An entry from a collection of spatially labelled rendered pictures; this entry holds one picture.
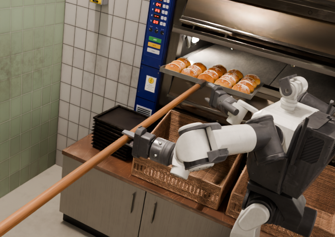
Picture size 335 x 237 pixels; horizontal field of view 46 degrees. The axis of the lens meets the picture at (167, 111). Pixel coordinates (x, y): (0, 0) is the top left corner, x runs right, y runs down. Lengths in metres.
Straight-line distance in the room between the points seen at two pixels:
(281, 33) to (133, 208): 1.33
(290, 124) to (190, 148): 0.42
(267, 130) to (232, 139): 0.17
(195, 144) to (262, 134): 0.25
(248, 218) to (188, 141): 0.62
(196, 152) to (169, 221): 1.28
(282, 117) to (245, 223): 0.49
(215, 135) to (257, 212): 0.57
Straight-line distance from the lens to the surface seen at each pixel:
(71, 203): 2.75
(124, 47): 2.75
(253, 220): 1.67
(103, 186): 2.51
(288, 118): 1.44
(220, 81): 2.22
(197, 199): 2.28
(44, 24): 2.87
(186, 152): 1.15
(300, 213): 1.64
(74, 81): 3.08
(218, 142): 1.14
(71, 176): 1.24
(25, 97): 2.92
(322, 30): 2.35
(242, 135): 1.21
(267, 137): 1.30
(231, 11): 2.43
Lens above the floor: 1.92
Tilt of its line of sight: 24 degrees down
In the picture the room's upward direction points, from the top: 10 degrees clockwise
